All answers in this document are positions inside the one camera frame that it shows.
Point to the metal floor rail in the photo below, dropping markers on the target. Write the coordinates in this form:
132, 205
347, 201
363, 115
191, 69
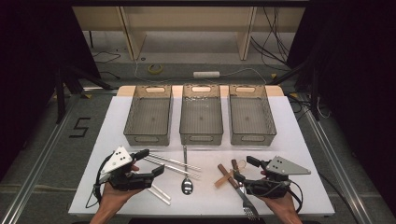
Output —
336, 161
40, 158

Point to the beige wooden shelf unit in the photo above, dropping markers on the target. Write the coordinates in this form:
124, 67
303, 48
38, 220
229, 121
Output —
186, 18

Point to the person's right hand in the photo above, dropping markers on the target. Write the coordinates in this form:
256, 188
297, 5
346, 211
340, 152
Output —
285, 205

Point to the white power strip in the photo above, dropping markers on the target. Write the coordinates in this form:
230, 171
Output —
206, 74

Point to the black tripod stand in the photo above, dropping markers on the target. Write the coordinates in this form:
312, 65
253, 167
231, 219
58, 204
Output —
314, 93
60, 93

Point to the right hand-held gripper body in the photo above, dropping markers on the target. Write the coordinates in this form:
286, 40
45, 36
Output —
281, 166

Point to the black curtain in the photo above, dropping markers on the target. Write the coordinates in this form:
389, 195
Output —
358, 77
31, 62

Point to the white chopstick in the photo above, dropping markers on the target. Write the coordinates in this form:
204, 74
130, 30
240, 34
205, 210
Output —
159, 197
162, 192

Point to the metal spoon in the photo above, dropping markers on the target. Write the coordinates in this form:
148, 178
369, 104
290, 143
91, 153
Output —
187, 186

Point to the person's left hand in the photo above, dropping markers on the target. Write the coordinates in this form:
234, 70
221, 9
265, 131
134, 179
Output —
112, 196

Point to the white table sheet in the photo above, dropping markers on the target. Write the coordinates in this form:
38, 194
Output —
202, 202

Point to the smoky clear plastic bin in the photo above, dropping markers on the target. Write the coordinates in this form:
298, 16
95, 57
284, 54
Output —
252, 124
200, 105
163, 130

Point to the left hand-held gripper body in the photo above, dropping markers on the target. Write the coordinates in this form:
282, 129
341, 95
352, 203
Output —
116, 159

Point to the yellow tape roll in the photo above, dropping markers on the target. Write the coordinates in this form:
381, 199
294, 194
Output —
149, 69

